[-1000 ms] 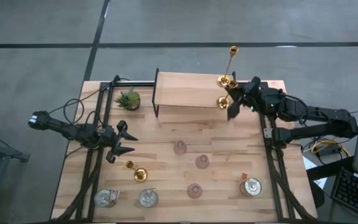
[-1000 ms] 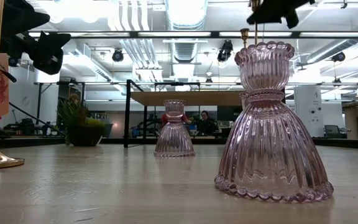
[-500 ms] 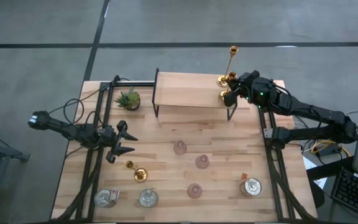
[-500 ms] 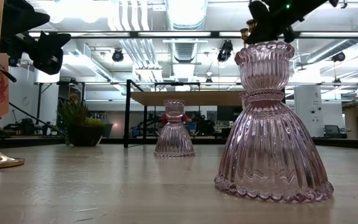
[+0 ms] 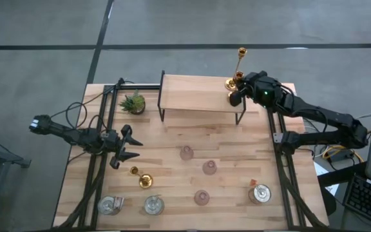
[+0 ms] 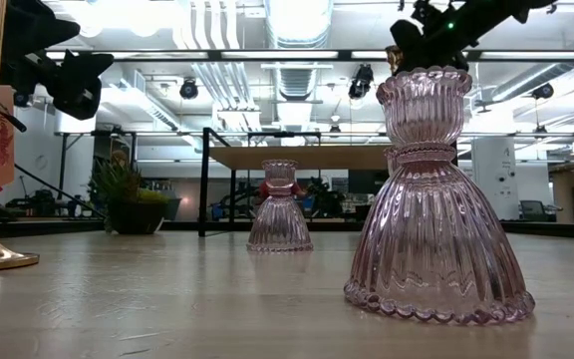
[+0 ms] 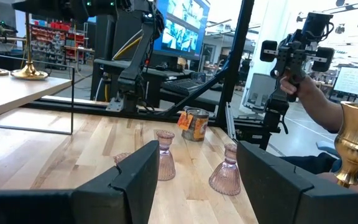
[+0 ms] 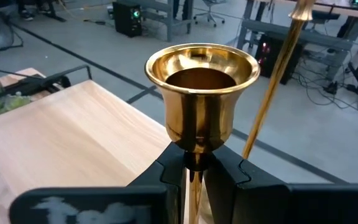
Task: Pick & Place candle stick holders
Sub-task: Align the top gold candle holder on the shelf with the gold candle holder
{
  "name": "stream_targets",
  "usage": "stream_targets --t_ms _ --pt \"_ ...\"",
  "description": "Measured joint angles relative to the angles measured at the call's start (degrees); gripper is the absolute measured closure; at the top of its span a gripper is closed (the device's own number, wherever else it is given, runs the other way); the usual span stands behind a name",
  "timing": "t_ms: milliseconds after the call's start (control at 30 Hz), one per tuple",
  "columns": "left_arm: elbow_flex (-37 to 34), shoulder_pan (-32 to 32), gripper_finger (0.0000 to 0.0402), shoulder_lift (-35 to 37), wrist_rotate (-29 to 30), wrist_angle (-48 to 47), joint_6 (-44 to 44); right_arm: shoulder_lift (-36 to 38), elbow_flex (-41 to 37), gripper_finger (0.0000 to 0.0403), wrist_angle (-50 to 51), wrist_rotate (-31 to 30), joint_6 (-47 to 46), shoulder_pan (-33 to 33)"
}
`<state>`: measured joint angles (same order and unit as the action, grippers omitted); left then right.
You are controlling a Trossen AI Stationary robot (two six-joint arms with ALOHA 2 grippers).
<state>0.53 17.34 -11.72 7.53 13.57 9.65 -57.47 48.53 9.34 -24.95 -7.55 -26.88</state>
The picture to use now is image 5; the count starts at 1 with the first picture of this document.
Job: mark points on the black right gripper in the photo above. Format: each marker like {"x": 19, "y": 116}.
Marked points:
{"x": 264, "y": 90}

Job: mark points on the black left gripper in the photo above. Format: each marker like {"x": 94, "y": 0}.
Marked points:
{"x": 113, "y": 143}

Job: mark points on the medium gold candlestick holder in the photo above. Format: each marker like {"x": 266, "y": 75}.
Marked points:
{"x": 229, "y": 85}

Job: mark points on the tall gold candlestick holder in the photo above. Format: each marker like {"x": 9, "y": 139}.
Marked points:
{"x": 146, "y": 182}

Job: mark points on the pink glass candle holder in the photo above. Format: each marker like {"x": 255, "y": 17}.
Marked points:
{"x": 209, "y": 168}
{"x": 186, "y": 153}
{"x": 202, "y": 197}

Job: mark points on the glass jar candle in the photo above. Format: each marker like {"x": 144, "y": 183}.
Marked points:
{"x": 108, "y": 205}
{"x": 260, "y": 194}
{"x": 154, "y": 205}

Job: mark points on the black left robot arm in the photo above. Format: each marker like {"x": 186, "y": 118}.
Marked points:
{"x": 69, "y": 135}

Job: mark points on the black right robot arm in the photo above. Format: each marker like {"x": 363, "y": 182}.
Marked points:
{"x": 327, "y": 117}

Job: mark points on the succulent plant black pot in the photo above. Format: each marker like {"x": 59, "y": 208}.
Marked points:
{"x": 134, "y": 103}

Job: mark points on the wooden shelf riser black legs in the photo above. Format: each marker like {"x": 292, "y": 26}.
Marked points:
{"x": 195, "y": 93}

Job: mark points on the grey metal mounting plate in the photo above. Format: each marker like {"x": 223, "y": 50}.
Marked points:
{"x": 278, "y": 137}

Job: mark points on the white paper sheet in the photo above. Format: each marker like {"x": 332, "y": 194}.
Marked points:
{"x": 319, "y": 169}

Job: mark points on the black power adapter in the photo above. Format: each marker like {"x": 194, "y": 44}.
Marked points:
{"x": 338, "y": 157}

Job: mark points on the black side desk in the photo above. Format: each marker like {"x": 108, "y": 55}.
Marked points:
{"x": 340, "y": 174}

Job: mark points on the black keyboard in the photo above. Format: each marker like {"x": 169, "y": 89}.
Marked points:
{"x": 369, "y": 201}

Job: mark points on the black aluminium rig frame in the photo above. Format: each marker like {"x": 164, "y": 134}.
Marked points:
{"x": 140, "y": 87}

